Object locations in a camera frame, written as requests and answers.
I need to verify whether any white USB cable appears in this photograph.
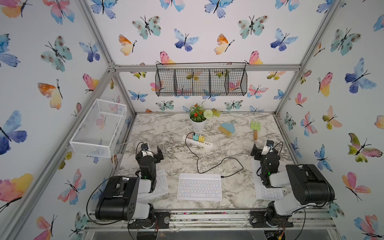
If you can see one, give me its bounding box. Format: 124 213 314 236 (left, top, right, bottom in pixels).
155 124 193 164

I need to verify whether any white keyboard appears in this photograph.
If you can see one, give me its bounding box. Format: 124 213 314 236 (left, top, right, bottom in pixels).
177 173 223 202
251 160 284 201
138 170 169 203

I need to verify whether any yellow USB charger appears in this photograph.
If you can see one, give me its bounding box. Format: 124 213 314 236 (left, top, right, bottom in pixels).
198 135 205 143

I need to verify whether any white power strip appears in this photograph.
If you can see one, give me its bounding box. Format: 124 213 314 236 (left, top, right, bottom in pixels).
183 135 214 150

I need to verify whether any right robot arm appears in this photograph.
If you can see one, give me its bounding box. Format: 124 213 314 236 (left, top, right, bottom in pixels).
250 141 335 228

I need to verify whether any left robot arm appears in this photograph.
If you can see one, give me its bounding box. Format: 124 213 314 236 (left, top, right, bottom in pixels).
95 144 164 224

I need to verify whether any potted artificial plant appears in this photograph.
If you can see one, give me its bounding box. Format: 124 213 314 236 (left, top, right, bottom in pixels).
189 103 214 132

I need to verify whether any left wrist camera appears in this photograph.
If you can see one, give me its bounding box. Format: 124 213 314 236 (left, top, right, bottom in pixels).
141 143 150 157

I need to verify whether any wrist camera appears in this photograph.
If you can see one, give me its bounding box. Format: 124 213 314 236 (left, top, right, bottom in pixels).
141 143 150 157
262 140 275 155

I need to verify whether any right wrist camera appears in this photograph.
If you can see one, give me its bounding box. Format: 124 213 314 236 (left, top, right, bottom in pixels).
262 140 275 155

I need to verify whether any white power strip cord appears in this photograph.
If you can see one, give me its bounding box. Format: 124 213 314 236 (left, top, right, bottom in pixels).
115 131 184 160

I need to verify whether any black charging cable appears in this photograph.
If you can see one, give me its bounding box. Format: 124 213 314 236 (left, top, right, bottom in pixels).
184 131 244 179

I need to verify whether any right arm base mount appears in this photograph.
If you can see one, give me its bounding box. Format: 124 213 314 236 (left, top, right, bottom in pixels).
250 208 294 228

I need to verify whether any white mesh wall basket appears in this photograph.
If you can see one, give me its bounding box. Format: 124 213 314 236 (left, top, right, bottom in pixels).
70 99 127 158

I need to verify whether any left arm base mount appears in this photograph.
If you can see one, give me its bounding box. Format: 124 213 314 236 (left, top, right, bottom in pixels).
128 211 171 230

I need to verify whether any black wire wall basket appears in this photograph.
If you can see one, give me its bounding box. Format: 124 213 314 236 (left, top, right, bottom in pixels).
152 62 248 97

